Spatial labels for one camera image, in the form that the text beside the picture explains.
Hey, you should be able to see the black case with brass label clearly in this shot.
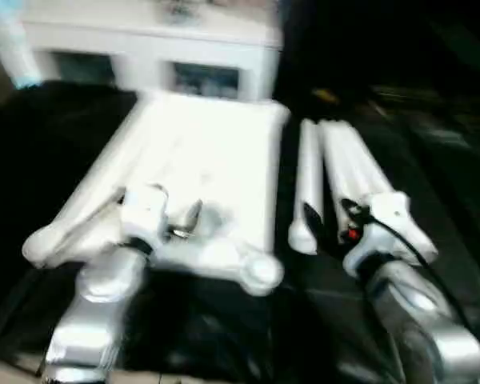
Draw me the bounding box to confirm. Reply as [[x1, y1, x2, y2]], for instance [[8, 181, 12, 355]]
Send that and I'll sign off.
[[279, 0, 385, 117]]

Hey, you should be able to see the white plastic table leg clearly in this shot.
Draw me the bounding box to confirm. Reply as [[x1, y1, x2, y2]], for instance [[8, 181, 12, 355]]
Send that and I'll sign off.
[[335, 118, 439, 267], [319, 118, 349, 241], [327, 118, 381, 201], [287, 118, 325, 255]]

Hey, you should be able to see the white cabinet with glass doors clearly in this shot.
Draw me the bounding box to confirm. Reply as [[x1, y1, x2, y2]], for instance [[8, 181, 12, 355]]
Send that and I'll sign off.
[[19, 0, 285, 103]]

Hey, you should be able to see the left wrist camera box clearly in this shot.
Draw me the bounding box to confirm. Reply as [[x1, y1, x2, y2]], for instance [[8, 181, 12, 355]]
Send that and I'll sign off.
[[119, 183, 171, 245]]

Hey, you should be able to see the white plastic table top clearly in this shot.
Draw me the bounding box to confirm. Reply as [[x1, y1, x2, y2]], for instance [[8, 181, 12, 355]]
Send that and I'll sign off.
[[22, 90, 291, 297]]

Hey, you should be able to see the black mat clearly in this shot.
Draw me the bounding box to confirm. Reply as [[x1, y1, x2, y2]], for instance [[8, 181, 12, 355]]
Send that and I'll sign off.
[[0, 79, 480, 384]]

